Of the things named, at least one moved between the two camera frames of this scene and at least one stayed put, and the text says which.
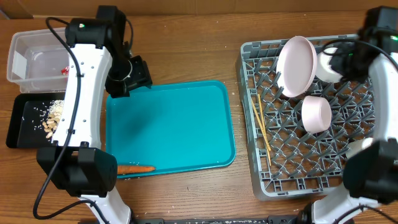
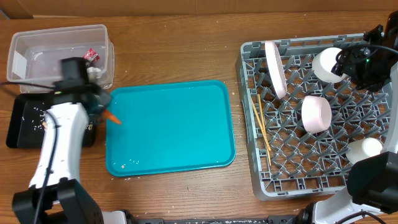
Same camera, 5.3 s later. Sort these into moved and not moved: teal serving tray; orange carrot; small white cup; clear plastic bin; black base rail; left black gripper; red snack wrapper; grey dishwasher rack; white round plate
Moved: white round plate; red snack wrapper; left black gripper; orange carrot
Not moved: grey dishwasher rack; black base rail; teal serving tray; small white cup; clear plastic bin
